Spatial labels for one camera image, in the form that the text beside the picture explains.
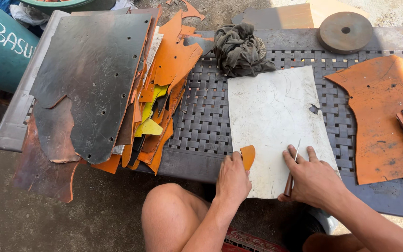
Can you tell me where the person's left hand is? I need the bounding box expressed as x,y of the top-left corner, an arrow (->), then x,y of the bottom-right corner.
215,151 -> 253,204

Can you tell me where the person's right hand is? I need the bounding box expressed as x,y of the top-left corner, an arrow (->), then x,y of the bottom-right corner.
278,144 -> 347,211

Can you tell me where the wooden handled metal scriber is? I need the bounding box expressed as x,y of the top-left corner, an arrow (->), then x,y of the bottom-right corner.
284,139 -> 302,197

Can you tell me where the small orange template piece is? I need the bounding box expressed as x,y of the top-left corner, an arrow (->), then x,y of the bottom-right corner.
240,145 -> 256,172

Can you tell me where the white scratched sheet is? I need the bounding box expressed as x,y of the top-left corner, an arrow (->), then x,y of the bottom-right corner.
227,66 -> 341,200

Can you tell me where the white plastic container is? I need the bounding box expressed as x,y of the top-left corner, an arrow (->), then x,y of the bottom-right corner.
308,206 -> 339,235

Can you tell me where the person's right leg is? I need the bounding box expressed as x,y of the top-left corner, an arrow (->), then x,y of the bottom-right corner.
302,232 -> 403,252

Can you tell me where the person's leg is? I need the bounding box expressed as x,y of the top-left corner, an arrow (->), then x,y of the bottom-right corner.
141,183 -> 223,252
302,232 -> 403,252

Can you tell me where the red plastic crate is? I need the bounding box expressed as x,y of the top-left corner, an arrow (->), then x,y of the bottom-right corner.
221,227 -> 290,252

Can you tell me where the grey woven plastic table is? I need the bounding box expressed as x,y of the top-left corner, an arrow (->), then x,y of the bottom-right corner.
0,10 -> 403,221

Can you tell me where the person's left leg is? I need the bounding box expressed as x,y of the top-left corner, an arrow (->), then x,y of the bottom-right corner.
141,183 -> 223,252

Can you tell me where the large orange sheet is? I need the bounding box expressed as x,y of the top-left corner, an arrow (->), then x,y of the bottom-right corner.
324,55 -> 403,186

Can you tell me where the yellow triangular sheet scrap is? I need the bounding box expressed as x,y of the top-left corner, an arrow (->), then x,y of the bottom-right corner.
134,118 -> 164,138

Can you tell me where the yellow narrow sheet scrap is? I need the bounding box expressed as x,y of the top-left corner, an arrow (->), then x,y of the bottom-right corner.
141,84 -> 169,123

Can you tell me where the dark crumpled rag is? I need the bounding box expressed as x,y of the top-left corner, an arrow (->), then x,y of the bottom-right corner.
213,22 -> 278,78

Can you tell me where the pile of orange sheet scraps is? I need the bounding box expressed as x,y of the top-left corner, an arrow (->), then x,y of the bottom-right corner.
90,4 -> 205,176

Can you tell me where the dark grey sheet scrap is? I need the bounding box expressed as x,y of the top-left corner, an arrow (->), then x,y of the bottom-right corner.
183,35 -> 215,57

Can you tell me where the round metal disc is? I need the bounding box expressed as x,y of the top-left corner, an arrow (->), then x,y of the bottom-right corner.
318,11 -> 374,55

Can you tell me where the rusty brown flat sheet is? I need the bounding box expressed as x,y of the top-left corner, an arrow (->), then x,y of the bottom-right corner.
231,3 -> 315,30

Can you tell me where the large black holed sheet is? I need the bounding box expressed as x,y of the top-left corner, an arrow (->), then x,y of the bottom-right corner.
30,13 -> 152,165

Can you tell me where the orange offcut strip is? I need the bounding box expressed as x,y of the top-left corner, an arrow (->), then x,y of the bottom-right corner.
165,0 -> 206,21

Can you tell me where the tan flat sheet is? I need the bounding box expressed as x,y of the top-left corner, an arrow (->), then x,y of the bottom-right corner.
306,0 -> 371,28

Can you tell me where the dark brown curved sheet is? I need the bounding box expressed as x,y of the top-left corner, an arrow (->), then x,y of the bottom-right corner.
33,97 -> 82,164

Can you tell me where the reddish brown sheet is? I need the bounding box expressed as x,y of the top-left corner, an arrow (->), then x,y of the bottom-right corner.
10,115 -> 80,204

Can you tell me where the green basin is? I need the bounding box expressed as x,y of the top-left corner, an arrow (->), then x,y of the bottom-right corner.
19,0 -> 117,15

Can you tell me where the teal metal drum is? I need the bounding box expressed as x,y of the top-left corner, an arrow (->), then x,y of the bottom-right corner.
0,0 -> 41,94

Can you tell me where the white plastic bag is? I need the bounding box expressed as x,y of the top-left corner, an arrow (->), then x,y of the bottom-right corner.
9,2 -> 50,27

